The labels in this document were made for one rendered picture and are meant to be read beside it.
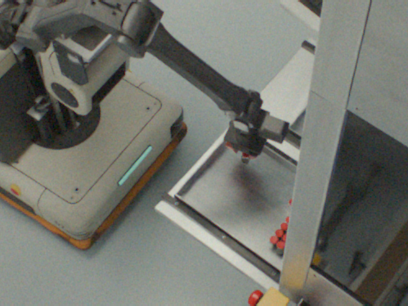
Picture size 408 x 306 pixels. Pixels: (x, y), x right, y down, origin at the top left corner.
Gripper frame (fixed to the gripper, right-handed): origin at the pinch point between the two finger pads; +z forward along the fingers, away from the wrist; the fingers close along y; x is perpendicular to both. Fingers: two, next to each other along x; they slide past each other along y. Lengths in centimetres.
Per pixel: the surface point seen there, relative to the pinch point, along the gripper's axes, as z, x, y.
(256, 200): 4.3, -9.2, 7.5
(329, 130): -82, -33, 24
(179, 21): 96, 96, -68
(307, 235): -43, -33, 26
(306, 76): 5.1, 32.7, 5.0
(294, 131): 1.3, 12.5, 9.2
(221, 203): 4.5, -13.7, -0.2
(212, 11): 96, 107, -58
